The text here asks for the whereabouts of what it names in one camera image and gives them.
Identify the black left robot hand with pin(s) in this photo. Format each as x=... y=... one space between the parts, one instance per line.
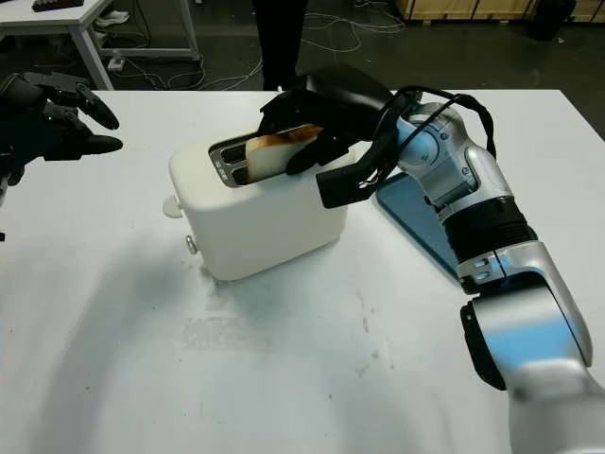
x=33 y=127

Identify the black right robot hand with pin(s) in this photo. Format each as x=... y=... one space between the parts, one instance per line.
x=350 y=99

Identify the slice of toast bread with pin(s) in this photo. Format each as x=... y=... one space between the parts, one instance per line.
x=269 y=158

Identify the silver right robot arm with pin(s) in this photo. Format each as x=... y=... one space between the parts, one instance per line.
x=477 y=175

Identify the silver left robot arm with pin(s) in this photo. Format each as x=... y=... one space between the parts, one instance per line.
x=2 y=194

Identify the person in cream jacket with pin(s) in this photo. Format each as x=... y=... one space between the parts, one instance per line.
x=281 y=42

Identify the cream white two-slot toaster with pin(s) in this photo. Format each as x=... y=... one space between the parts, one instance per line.
x=264 y=232

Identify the white power strip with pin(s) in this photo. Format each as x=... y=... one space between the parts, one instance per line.
x=116 y=64

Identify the white metal-legged desk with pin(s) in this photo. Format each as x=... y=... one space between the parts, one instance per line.
x=47 y=16

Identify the black device on desk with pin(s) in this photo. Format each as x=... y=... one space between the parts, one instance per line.
x=54 y=5

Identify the dark blue plastic tray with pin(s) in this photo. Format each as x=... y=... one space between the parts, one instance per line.
x=411 y=213

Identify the pair of white shoes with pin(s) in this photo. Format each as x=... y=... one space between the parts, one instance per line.
x=113 y=19

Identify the wooden crate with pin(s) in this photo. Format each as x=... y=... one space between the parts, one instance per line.
x=472 y=8

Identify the black bin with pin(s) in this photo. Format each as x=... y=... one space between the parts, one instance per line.
x=546 y=21

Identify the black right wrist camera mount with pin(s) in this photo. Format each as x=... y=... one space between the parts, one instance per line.
x=342 y=186

